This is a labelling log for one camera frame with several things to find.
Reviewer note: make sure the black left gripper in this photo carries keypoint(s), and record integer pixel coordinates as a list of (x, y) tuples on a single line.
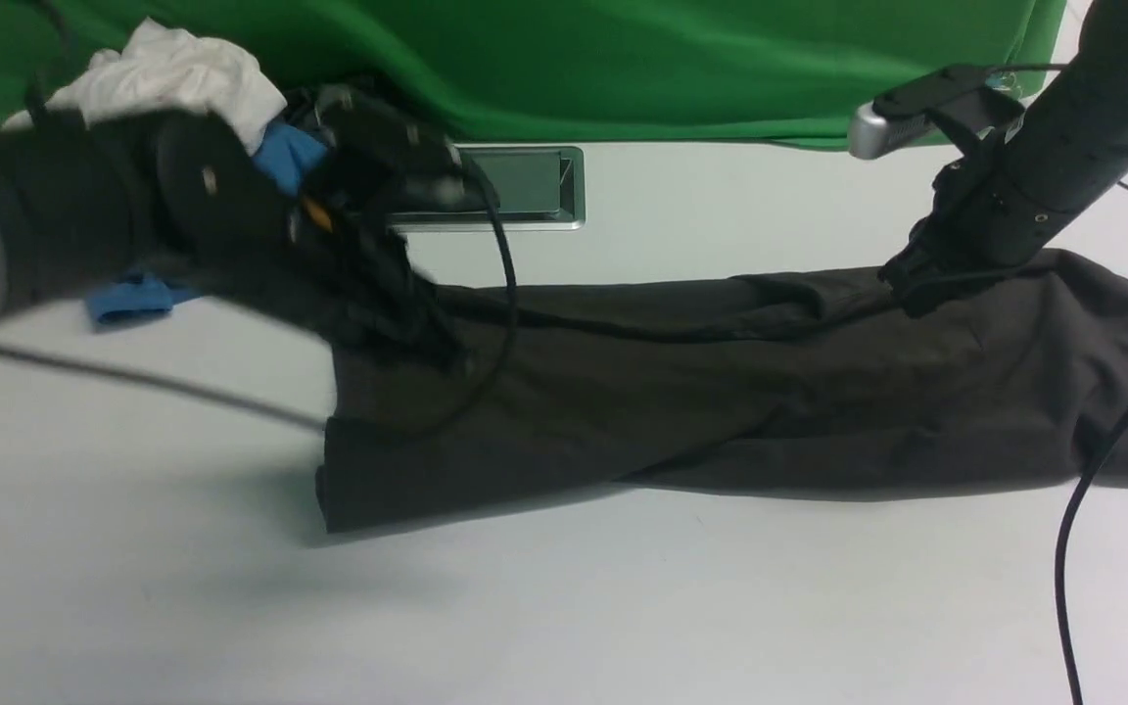
[(376, 304)]

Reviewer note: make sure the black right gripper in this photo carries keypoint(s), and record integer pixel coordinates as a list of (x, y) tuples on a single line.
[(990, 217)]

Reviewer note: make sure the dark gray long-sleeve top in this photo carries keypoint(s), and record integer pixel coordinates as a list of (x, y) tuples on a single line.
[(801, 385)]

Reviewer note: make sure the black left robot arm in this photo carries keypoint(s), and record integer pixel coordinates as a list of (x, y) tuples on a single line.
[(176, 194)]

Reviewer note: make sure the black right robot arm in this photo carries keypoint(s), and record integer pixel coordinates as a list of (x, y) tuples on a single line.
[(1079, 124)]

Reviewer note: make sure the blue binder clip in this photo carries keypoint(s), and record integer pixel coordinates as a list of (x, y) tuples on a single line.
[(1007, 83)]

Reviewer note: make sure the blue crumpled garment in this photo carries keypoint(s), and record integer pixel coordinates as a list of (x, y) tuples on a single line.
[(286, 155)]

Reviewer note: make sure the green backdrop cloth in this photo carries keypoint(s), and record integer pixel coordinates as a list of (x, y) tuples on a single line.
[(792, 72)]

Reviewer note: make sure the white crumpled garment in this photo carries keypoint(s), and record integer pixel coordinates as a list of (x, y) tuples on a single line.
[(163, 68)]

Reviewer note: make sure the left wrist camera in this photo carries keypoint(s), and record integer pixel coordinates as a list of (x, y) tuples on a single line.
[(381, 160)]

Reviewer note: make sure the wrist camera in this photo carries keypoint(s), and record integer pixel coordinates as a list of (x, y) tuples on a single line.
[(956, 101), (381, 160)]

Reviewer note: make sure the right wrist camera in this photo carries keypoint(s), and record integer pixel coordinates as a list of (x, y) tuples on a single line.
[(956, 101)]

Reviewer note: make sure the metal table cable hatch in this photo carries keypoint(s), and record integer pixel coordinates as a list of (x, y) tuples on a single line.
[(539, 188)]

